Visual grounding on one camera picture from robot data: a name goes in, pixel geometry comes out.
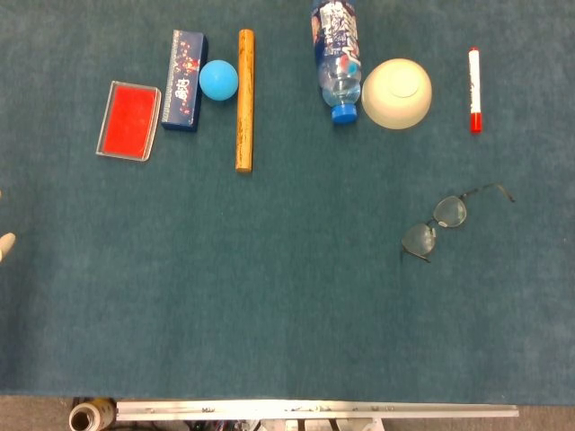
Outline teal felt table cover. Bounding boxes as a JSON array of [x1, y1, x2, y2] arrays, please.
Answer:
[[0, 0, 575, 401]]

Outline coloured cable bundle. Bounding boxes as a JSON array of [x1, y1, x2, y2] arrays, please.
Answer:
[[181, 419, 264, 431]]

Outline wooden round stick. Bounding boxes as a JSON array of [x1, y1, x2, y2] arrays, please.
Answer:
[[234, 29, 256, 174]]

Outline blue ball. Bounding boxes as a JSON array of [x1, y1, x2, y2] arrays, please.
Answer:
[[199, 59, 239, 102]]

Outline aluminium profile rail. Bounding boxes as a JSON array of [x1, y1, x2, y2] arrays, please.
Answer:
[[115, 399, 520, 422]]

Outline white marker red cap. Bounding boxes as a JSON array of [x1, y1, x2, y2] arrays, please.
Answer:
[[468, 47, 484, 135]]

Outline plastic water bottle blue cap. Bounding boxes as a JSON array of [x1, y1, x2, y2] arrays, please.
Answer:
[[311, 0, 362, 125]]

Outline brown tape roll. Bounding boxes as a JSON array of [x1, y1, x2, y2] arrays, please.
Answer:
[[68, 398, 118, 431]]

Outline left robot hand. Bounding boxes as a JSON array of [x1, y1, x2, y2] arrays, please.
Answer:
[[0, 188, 17, 265]]

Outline dark blue printed box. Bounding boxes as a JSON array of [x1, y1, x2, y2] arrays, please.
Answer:
[[160, 29, 209, 133]]

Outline red ink pad clear case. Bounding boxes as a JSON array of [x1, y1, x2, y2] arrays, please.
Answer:
[[95, 80, 163, 163]]

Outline white upturned bowl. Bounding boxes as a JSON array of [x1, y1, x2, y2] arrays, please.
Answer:
[[360, 57, 434, 131]]

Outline thin black metal eyeglasses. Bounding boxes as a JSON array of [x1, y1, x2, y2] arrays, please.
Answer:
[[400, 182, 517, 264]]

